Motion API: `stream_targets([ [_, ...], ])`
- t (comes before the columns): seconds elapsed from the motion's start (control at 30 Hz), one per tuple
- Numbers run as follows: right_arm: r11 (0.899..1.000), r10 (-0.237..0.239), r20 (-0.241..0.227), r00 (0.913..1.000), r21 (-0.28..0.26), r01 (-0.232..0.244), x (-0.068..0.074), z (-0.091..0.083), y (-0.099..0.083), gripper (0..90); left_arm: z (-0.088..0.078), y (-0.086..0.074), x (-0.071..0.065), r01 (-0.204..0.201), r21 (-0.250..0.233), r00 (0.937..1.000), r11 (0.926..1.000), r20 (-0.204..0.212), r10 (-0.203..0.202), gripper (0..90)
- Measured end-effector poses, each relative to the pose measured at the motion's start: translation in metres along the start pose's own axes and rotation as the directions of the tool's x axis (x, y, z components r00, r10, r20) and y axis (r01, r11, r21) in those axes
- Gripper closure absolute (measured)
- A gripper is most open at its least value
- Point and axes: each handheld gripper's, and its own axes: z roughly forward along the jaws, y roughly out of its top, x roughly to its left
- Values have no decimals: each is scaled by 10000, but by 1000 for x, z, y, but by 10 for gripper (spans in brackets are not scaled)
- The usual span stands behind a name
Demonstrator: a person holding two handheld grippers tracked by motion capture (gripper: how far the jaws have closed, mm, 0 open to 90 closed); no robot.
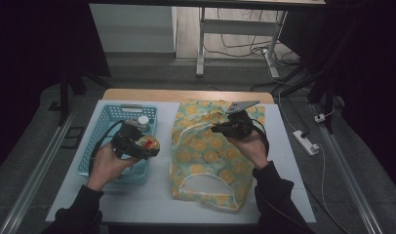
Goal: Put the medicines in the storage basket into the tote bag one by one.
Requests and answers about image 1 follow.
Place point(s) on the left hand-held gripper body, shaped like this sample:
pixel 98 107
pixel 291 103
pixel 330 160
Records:
pixel 126 139

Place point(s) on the person's left hand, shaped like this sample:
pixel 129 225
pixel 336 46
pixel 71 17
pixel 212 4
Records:
pixel 105 165

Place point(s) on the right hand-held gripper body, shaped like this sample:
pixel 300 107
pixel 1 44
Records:
pixel 240 126

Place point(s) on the small white adapter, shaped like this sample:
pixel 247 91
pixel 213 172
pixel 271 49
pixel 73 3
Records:
pixel 319 118

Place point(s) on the dark curtain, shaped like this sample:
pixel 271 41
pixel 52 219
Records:
pixel 30 65
pixel 375 81

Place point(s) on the white desk frame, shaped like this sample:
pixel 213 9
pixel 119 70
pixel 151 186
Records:
pixel 238 26

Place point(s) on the white-capped bottle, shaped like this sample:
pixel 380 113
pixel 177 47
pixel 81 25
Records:
pixel 143 120

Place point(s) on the white table mat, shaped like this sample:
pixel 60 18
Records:
pixel 153 201

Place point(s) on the white power strip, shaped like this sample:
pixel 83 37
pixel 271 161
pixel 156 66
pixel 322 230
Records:
pixel 305 142

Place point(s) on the blue perforated plastic basket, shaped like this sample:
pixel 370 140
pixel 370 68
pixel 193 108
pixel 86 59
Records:
pixel 137 172

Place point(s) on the white panel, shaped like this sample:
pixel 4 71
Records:
pixel 131 29

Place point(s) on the aluminium floor rail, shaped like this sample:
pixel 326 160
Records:
pixel 350 182
pixel 34 182

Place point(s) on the yellow floral fabric bag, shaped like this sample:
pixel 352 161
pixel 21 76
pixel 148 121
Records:
pixel 202 146

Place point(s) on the person's right hand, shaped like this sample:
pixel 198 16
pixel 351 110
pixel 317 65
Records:
pixel 251 148

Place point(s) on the black metal stand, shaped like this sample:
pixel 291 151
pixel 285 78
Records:
pixel 63 97

